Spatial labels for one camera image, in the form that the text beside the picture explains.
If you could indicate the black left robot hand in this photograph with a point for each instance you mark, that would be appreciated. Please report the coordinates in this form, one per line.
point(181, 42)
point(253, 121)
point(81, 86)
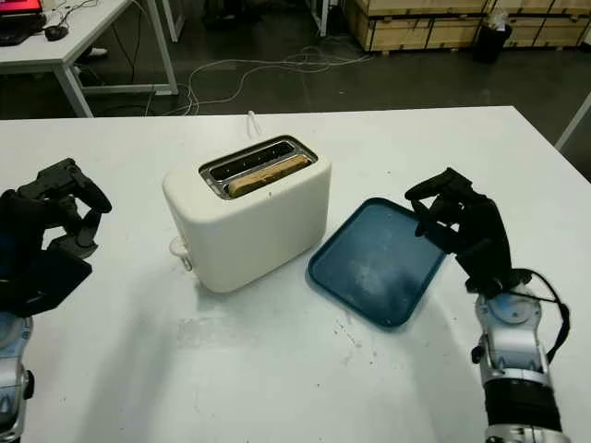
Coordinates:
point(18, 231)

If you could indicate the white office desk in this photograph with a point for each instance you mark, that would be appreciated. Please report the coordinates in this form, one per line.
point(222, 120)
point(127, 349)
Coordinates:
point(92, 30)

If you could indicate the black trash bin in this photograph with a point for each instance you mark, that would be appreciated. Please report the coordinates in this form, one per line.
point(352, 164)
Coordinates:
point(491, 46)

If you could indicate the white metal frame leg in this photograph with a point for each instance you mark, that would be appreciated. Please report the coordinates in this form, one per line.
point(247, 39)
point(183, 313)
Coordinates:
point(322, 18)

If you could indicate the black keyboard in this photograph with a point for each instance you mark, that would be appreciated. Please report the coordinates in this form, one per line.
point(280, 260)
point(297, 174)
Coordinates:
point(13, 37)

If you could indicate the white crumpled trash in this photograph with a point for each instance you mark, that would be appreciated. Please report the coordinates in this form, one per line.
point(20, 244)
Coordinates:
point(498, 20)

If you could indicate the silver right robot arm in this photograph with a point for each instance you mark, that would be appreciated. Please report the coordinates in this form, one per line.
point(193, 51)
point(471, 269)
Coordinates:
point(512, 350)

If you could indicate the white two-slot toaster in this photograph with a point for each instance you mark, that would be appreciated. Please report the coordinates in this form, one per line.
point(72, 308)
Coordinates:
point(249, 231)

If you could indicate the laptop with red screen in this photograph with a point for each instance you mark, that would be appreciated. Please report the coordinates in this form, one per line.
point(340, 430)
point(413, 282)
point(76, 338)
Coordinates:
point(20, 14)

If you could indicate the blue plastic tray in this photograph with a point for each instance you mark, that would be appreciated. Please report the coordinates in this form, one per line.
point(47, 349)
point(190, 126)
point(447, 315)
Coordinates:
point(369, 263)

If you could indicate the black computer mouse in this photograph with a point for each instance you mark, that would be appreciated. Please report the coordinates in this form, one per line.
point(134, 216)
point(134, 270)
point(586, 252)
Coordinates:
point(55, 32)

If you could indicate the stacked wooden crates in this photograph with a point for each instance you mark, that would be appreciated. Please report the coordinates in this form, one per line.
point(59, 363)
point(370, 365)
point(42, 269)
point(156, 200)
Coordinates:
point(406, 27)

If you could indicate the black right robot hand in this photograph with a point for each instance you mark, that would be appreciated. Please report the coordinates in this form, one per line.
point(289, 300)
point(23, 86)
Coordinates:
point(480, 240)

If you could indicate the white neighbouring table leg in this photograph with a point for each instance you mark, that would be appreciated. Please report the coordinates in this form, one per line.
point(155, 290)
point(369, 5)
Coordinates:
point(572, 122)

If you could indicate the toasted bread slice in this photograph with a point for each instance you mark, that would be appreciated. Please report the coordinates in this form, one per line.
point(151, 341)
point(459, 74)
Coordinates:
point(268, 177)

